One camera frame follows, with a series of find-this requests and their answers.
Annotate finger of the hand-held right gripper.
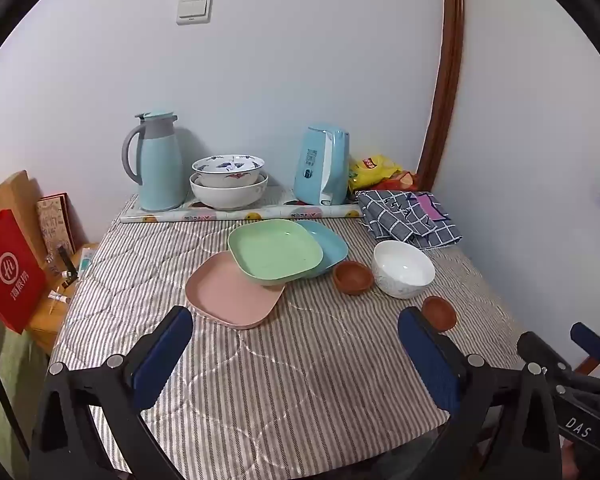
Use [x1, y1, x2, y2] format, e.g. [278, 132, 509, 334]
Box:
[570, 321, 600, 378]
[516, 331, 600, 395]

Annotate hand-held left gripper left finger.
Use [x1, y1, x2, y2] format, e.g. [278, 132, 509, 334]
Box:
[28, 305, 195, 480]

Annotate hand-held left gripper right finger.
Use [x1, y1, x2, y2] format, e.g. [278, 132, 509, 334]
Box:
[397, 306, 563, 480]

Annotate small brown bowl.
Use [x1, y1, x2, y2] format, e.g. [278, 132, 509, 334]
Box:
[333, 260, 375, 295]
[422, 295, 458, 332]

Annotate pink plate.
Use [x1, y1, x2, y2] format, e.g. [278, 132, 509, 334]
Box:
[185, 251, 287, 331]

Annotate green plate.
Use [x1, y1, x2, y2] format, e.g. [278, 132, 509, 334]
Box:
[227, 219, 325, 287]

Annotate blue plate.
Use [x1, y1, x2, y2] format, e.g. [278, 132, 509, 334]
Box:
[294, 219, 350, 277]

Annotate small white teal box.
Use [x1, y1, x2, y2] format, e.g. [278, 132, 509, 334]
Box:
[77, 250, 97, 279]

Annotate wooden side table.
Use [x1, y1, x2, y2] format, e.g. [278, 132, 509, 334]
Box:
[27, 242, 101, 356]

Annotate striped quilted table cloth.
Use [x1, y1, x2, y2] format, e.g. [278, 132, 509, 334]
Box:
[47, 192, 531, 471]

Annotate small black gadget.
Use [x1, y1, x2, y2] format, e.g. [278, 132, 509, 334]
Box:
[56, 244, 80, 291]

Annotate grey checked cloth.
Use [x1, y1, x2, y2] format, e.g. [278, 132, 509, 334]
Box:
[356, 190, 463, 251]

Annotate fruit printed board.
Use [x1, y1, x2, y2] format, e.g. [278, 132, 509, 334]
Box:
[119, 185, 363, 224]

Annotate green cloth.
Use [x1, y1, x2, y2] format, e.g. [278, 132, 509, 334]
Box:
[0, 310, 51, 461]

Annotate thin black pole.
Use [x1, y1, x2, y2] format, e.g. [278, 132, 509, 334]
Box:
[0, 330, 31, 461]

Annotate red patterned box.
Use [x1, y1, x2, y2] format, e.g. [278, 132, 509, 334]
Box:
[35, 192, 77, 261]

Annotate red paper bag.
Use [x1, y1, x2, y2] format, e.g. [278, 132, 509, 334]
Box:
[0, 209, 48, 335]

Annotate large white ceramic bowl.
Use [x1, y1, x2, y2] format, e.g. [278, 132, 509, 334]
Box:
[189, 172, 269, 211]

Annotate red chip bag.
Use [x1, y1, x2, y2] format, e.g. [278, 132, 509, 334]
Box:
[380, 170, 421, 193]

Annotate light blue thermos jug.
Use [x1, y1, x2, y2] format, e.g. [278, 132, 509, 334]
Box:
[121, 109, 185, 212]

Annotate blue floral patterned bowl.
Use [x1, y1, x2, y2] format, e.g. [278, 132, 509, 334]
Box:
[191, 154, 266, 188]

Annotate yellow chip bag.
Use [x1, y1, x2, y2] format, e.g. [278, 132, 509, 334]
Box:
[349, 154, 405, 192]

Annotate cardboard boxes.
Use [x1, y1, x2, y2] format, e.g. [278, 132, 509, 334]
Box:
[0, 170, 48, 266]

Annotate light blue electric kettle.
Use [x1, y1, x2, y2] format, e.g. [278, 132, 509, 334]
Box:
[293, 123, 351, 206]

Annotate brown wooden door frame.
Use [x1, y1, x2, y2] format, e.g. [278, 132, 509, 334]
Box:
[416, 0, 466, 192]

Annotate white light switch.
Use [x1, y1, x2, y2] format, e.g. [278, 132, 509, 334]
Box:
[176, 0, 213, 26]

